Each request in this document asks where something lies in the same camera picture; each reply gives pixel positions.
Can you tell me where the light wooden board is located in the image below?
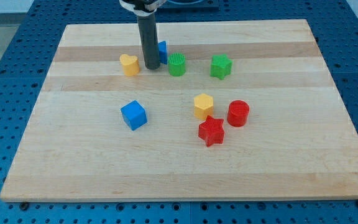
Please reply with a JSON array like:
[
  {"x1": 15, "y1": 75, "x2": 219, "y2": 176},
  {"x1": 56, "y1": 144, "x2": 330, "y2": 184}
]
[{"x1": 0, "y1": 19, "x2": 358, "y2": 202}]

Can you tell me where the red star block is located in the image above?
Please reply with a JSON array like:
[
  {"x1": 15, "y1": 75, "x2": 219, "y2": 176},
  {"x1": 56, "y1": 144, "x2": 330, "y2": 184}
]
[{"x1": 198, "y1": 115, "x2": 225, "y2": 147}]

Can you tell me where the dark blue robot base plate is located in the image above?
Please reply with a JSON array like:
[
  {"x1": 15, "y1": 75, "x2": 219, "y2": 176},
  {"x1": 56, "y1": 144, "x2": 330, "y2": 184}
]
[{"x1": 159, "y1": 0, "x2": 219, "y2": 10}]

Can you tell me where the blue block behind rod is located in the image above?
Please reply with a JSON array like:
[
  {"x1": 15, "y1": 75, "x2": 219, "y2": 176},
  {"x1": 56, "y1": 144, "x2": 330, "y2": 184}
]
[{"x1": 158, "y1": 41, "x2": 168, "y2": 65}]

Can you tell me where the green star block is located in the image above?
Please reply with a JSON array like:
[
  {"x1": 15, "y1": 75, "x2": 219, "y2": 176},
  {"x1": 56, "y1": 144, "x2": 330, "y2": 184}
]
[{"x1": 210, "y1": 54, "x2": 232, "y2": 80}]

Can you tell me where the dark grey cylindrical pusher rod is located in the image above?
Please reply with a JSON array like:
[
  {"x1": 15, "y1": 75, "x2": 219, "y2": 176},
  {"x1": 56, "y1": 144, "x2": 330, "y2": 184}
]
[{"x1": 137, "y1": 13, "x2": 160, "y2": 70}]

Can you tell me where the red cylinder block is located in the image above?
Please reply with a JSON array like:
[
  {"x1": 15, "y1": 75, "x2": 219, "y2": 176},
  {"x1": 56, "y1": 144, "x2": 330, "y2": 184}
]
[{"x1": 227, "y1": 100, "x2": 250, "y2": 127}]

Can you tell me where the blue cube block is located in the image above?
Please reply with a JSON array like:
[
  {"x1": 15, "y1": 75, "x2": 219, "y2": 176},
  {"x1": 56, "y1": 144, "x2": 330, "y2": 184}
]
[{"x1": 121, "y1": 100, "x2": 147, "y2": 131}]

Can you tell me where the yellow hexagon block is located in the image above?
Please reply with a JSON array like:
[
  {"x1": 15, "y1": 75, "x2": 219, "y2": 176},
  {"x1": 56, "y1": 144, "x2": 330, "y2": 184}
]
[{"x1": 193, "y1": 93, "x2": 214, "y2": 120}]

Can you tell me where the green cylinder block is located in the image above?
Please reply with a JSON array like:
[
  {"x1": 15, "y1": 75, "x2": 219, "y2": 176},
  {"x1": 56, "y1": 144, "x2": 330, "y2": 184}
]
[{"x1": 168, "y1": 52, "x2": 186, "y2": 77}]

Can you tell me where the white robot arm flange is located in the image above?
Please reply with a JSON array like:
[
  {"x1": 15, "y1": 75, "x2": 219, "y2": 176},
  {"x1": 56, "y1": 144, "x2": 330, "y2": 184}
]
[{"x1": 119, "y1": 0, "x2": 167, "y2": 17}]

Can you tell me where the yellow heart block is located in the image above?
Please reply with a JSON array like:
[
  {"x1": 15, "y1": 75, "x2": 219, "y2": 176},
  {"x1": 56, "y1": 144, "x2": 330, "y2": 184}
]
[{"x1": 119, "y1": 54, "x2": 140, "y2": 77}]

